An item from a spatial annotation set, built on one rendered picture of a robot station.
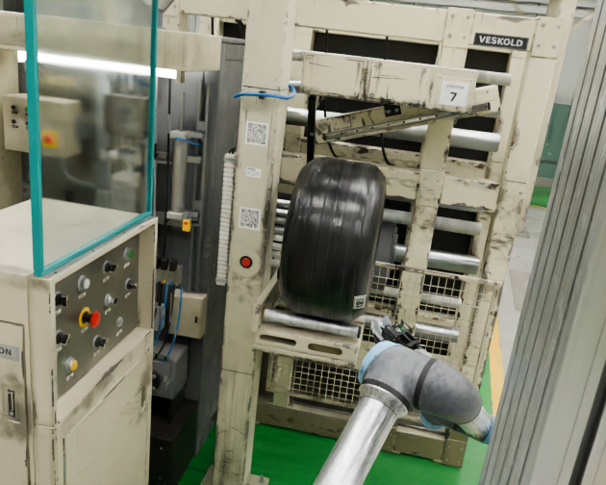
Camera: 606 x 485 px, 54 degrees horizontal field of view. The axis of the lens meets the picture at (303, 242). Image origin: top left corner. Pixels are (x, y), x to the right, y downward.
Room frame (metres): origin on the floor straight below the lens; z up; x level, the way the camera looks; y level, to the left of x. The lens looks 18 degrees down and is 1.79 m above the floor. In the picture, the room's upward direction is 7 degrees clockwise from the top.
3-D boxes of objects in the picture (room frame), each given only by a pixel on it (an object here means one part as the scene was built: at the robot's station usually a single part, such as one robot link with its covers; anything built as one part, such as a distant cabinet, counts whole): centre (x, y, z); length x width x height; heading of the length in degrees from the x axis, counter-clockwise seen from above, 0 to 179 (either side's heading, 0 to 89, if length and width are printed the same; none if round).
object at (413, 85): (2.26, -0.24, 1.71); 0.61 x 0.25 x 0.15; 81
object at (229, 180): (1.99, 0.27, 1.19); 0.05 x 0.04 x 0.48; 171
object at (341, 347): (1.85, -0.05, 0.83); 0.36 x 0.09 x 0.06; 81
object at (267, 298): (2.01, 0.10, 0.90); 0.40 x 0.03 x 0.10; 171
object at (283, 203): (2.39, 0.08, 1.05); 0.20 x 0.15 x 0.30; 81
